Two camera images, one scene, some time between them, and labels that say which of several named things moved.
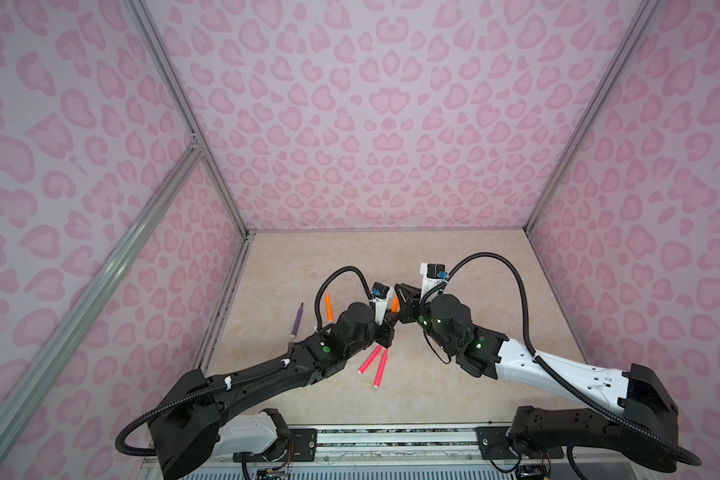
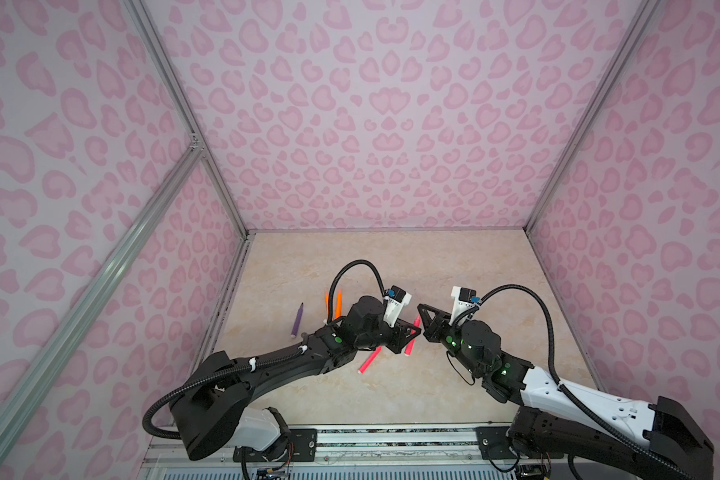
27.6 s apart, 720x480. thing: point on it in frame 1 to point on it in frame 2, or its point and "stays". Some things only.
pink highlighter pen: x=369 y=360 stays
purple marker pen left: x=297 y=321 stays
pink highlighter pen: x=380 y=368 to x=410 y=347
